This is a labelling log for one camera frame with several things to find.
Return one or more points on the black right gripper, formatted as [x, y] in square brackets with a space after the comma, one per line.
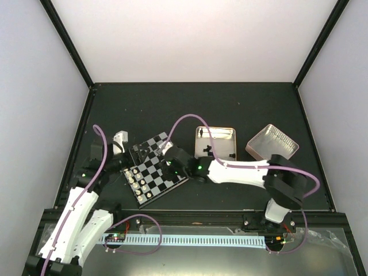
[169, 176]

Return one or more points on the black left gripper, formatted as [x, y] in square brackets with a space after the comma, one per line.
[139, 159]

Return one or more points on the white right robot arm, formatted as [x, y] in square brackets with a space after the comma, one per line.
[283, 181]

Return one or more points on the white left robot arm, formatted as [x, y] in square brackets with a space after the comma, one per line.
[84, 218]

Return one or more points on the white chess piece row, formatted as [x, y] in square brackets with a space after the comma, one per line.
[139, 184]

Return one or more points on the black pieces in tin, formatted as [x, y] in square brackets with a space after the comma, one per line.
[212, 146]

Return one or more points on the black and grey chessboard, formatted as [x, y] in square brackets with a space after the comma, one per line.
[153, 166]

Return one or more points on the gold metal tin base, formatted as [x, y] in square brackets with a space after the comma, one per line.
[221, 141]

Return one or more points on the silver tin lid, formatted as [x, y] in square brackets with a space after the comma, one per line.
[271, 140]

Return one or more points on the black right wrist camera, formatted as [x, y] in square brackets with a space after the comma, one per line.
[176, 154]

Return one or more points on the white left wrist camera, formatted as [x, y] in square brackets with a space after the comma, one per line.
[119, 139]

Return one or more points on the light blue cable duct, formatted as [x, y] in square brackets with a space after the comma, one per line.
[131, 239]

